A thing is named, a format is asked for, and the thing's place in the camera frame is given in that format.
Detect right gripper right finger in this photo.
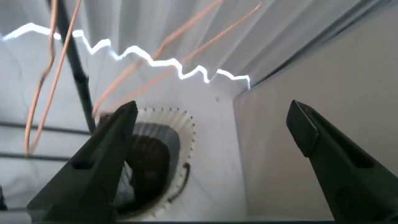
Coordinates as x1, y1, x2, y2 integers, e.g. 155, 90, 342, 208
285, 99, 398, 223

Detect pink clothes hanger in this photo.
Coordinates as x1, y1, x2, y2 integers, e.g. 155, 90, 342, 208
91, 0, 264, 119
24, 0, 83, 156

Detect black clothes rack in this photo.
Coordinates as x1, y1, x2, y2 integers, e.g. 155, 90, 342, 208
0, 0, 98, 162

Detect white curtain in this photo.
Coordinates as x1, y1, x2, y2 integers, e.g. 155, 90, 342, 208
0, 0, 377, 91

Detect pale grey shorts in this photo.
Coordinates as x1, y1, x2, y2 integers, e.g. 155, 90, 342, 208
114, 161, 136, 207

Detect dark garment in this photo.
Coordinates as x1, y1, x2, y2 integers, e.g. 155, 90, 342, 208
126, 134, 171, 206

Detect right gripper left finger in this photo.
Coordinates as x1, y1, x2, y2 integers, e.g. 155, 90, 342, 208
26, 100, 139, 223

